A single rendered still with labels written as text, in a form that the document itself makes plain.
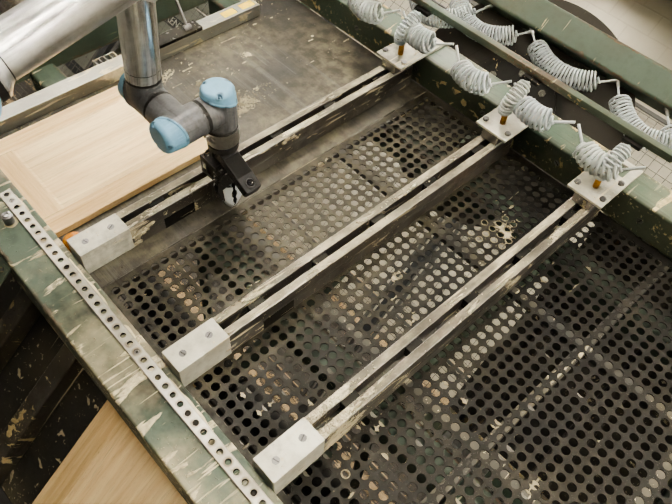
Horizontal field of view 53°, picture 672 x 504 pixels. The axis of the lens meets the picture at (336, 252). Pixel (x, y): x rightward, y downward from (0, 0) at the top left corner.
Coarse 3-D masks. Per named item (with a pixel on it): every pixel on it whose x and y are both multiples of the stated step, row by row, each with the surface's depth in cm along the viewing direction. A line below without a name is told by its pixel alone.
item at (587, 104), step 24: (360, 0) 193; (456, 24) 180; (432, 48) 186; (456, 48) 181; (504, 48) 174; (480, 72) 176; (528, 72) 171; (528, 96) 170; (576, 96) 164; (528, 120) 169; (552, 120) 167; (624, 120) 160; (648, 144) 156; (624, 168) 159
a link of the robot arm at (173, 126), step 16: (160, 96) 141; (160, 112) 139; (176, 112) 138; (192, 112) 139; (160, 128) 136; (176, 128) 137; (192, 128) 139; (208, 128) 142; (160, 144) 139; (176, 144) 138
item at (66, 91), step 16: (208, 16) 212; (240, 16) 215; (256, 16) 220; (208, 32) 210; (176, 48) 205; (112, 64) 196; (64, 80) 190; (80, 80) 191; (96, 80) 192; (112, 80) 196; (32, 96) 186; (48, 96) 186; (64, 96) 188; (80, 96) 192; (16, 112) 181; (32, 112) 184; (48, 112) 188; (0, 128) 180
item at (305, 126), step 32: (384, 64) 195; (352, 96) 188; (384, 96) 198; (288, 128) 181; (320, 128) 185; (256, 160) 174; (160, 192) 163; (192, 192) 164; (96, 224) 156; (128, 224) 157; (160, 224) 163; (96, 256) 154
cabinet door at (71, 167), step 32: (96, 96) 190; (32, 128) 181; (64, 128) 182; (96, 128) 183; (128, 128) 184; (0, 160) 174; (32, 160) 175; (64, 160) 175; (96, 160) 176; (128, 160) 176; (160, 160) 177; (192, 160) 178; (32, 192) 168; (64, 192) 169; (96, 192) 169; (128, 192) 169; (64, 224) 162
